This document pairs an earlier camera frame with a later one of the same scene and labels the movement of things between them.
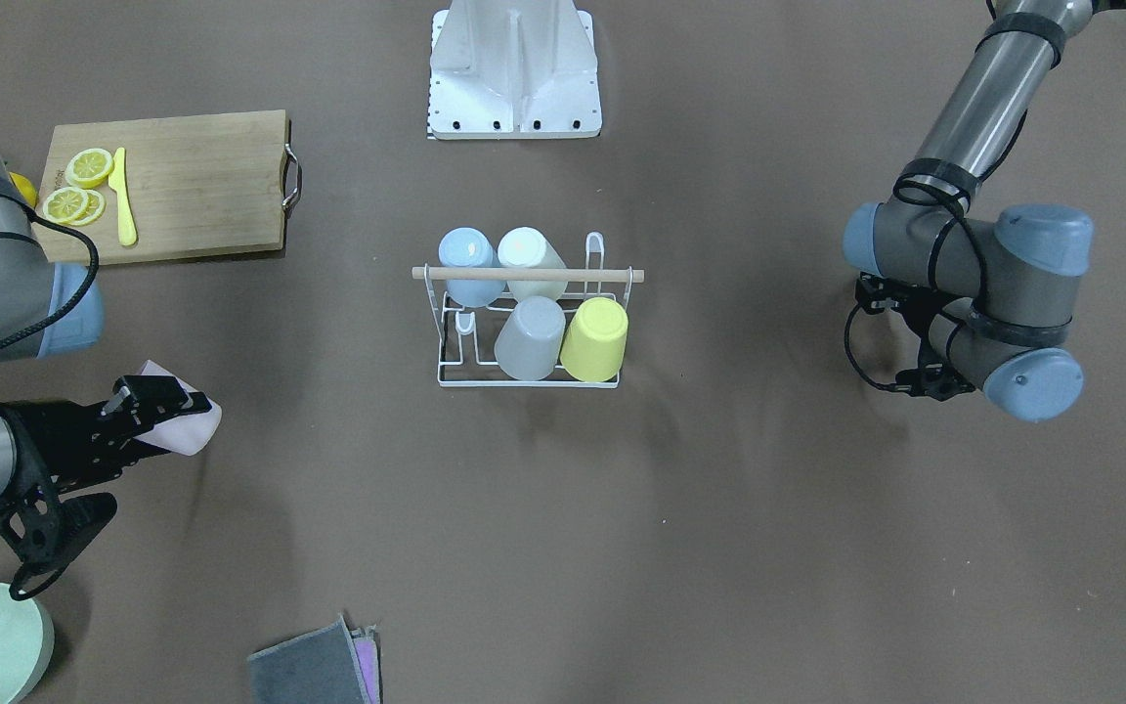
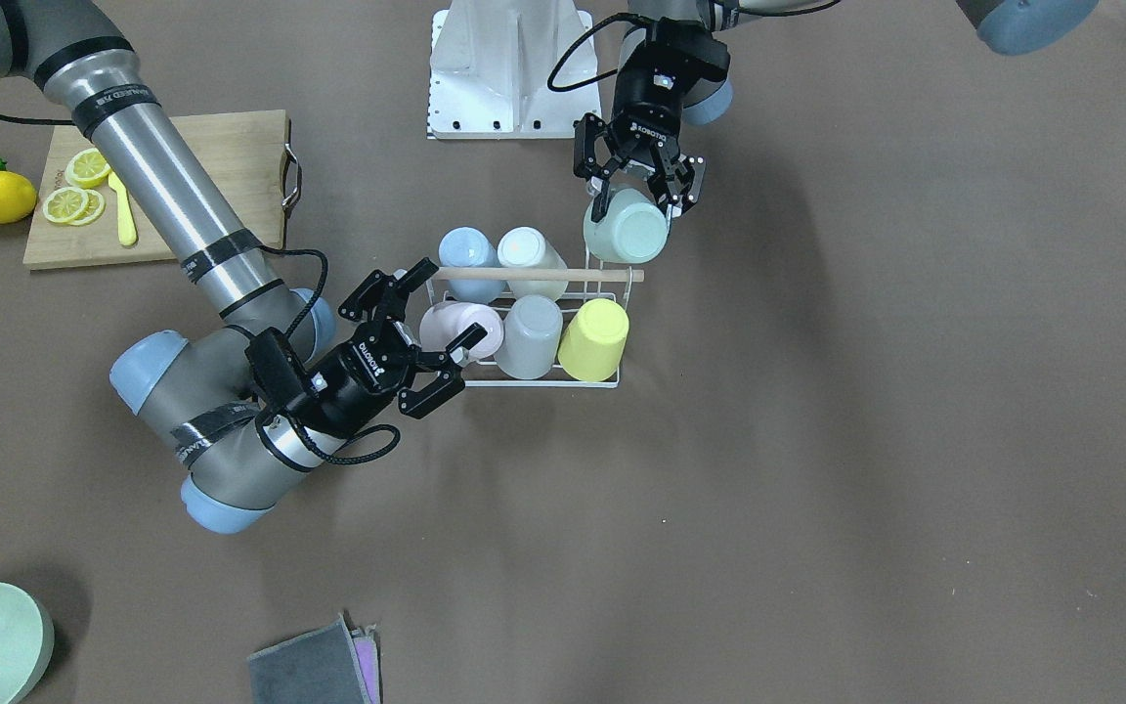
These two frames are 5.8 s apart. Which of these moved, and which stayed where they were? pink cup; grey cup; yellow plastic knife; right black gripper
Moved: right black gripper; pink cup
Stayed: grey cup; yellow plastic knife
